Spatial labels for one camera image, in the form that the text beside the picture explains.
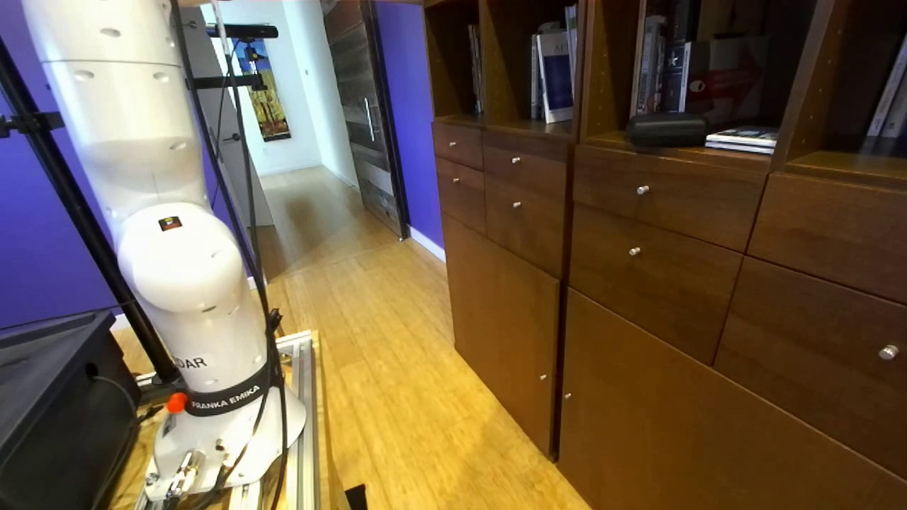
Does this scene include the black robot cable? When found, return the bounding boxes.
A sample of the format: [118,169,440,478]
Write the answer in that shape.
[168,0,291,492]

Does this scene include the brown wooden cabinet unit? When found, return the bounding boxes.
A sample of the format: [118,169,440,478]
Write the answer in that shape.
[421,0,907,510]

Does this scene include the small black box on shelf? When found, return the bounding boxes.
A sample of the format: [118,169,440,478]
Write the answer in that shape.
[627,112,706,146]

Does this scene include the flat magazine on shelf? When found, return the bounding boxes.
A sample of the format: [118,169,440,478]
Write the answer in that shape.
[706,125,776,156]

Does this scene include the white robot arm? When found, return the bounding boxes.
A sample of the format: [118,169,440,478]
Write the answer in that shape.
[20,0,306,496]

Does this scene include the upright books on shelf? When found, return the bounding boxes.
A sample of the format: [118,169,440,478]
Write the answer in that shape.
[530,6,579,125]

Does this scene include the wall poster in hallway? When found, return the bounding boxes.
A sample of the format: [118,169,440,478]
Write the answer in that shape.
[233,36,291,142]

